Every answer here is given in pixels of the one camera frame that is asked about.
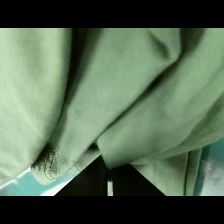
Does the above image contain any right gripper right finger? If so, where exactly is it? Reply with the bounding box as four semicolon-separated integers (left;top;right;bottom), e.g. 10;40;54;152
111;163;166;197

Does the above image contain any green T-shirt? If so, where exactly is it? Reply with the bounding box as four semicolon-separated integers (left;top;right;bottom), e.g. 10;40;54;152
0;27;224;197

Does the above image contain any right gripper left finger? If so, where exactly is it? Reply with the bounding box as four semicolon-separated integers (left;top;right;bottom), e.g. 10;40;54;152
54;153;109;197

